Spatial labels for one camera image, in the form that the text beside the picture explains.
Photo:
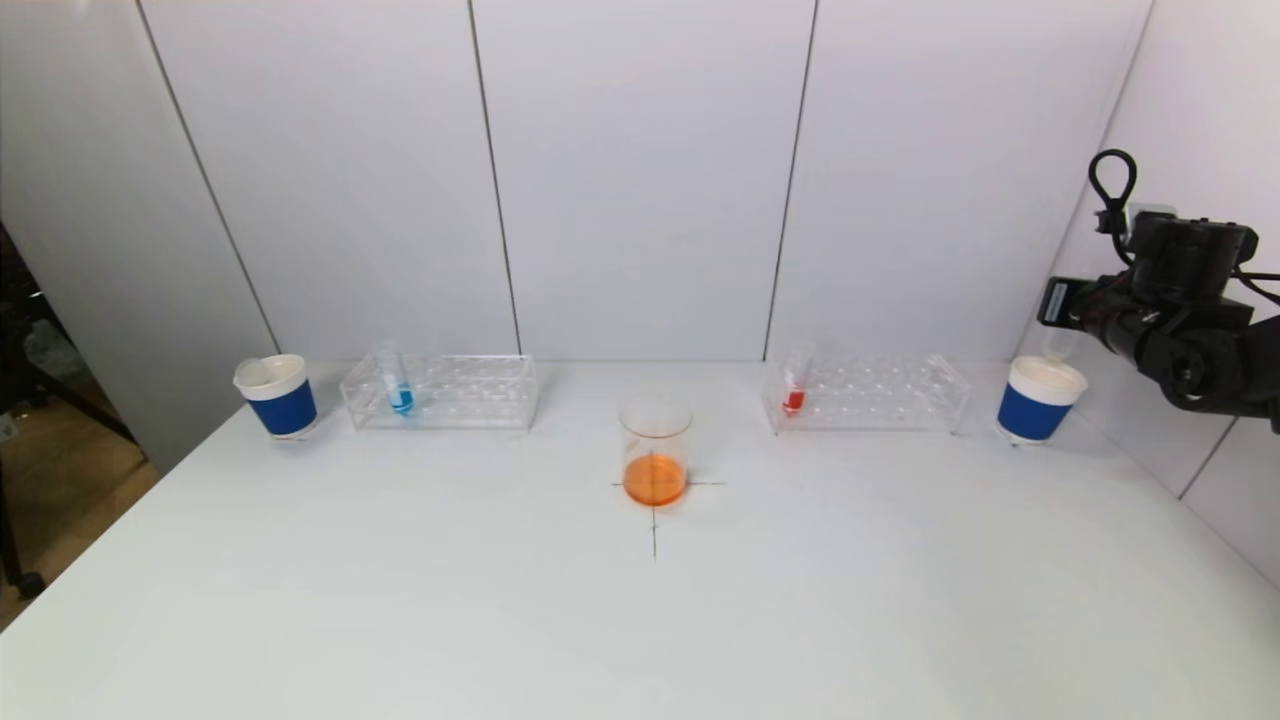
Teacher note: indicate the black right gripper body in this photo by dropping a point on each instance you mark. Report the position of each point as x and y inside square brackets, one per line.
[1055, 302]

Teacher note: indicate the test tube with yellow pigment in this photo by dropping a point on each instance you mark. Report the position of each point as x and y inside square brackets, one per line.
[1060, 346]

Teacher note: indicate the test tube with orange pigment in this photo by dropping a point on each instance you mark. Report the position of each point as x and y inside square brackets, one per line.
[256, 372]

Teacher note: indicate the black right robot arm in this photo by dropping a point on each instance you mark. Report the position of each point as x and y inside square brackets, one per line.
[1200, 330]

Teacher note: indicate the clear acrylic test tube rack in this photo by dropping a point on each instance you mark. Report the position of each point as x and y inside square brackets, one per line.
[870, 395]
[470, 395]

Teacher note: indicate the test tube with red pigment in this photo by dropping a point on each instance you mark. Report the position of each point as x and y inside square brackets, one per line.
[794, 400]

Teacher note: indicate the clear glass beaker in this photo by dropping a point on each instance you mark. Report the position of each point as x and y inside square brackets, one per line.
[655, 475]

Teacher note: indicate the test tube with blue pigment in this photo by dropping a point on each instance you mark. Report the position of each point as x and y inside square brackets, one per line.
[402, 398]

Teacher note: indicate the white paper cup blue sleeve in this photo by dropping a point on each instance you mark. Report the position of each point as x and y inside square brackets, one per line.
[1032, 412]
[285, 408]

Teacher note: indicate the black tripod stand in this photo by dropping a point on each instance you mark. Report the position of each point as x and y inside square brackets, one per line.
[20, 575]

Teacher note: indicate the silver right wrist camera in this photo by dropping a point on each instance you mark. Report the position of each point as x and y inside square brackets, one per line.
[1150, 218]

